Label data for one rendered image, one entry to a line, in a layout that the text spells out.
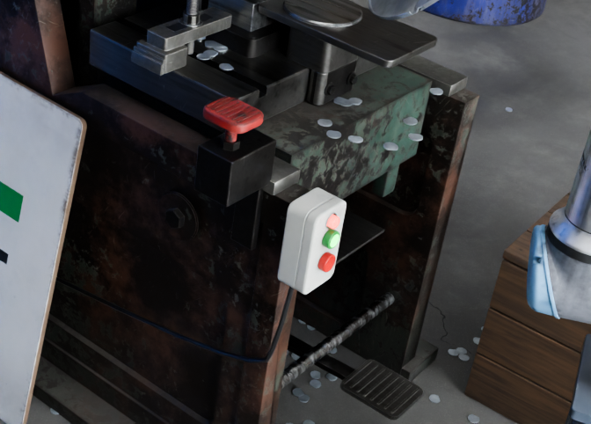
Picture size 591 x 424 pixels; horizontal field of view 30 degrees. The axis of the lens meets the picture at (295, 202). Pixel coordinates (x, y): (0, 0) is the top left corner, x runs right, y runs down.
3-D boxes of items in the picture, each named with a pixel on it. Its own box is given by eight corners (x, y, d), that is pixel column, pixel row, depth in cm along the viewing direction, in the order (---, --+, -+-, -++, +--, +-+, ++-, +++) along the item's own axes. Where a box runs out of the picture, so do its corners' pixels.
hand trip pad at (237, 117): (262, 162, 148) (269, 112, 144) (233, 177, 144) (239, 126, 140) (222, 142, 151) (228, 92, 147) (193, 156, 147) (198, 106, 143)
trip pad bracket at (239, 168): (262, 250, 160) (279, 132, 149) (218, 277, 153) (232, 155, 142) (230, 232, 162) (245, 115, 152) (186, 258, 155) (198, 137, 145)
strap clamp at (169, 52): (234, 47, 173) (241, -16, 168) (160, 76, 161) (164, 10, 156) (206, 33, 176) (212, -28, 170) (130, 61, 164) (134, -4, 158)
